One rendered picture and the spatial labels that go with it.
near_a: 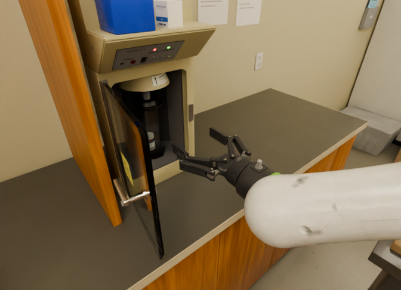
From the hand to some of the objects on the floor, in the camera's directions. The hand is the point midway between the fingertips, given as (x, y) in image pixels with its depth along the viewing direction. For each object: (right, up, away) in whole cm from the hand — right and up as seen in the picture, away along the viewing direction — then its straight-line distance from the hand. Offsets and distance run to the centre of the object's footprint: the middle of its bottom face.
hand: (194, 139), depth 70 cm
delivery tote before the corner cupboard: (+195, -3, +224) cm, 297 cm away
